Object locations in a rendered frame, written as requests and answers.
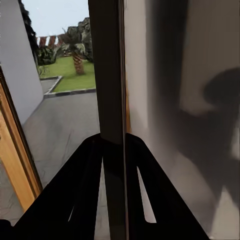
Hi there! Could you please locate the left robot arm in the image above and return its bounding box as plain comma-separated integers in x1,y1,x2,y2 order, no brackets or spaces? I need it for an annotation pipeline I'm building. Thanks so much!
0,219,13,240

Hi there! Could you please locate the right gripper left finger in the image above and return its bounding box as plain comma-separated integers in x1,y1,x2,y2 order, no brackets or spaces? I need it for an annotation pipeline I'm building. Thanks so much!
3,133,103,240

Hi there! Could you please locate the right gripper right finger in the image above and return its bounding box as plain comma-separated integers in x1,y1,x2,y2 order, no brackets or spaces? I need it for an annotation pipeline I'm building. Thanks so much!
125,133,210,240

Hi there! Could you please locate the poster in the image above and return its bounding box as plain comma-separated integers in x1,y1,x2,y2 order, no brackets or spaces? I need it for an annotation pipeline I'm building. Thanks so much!
88,0,129,240

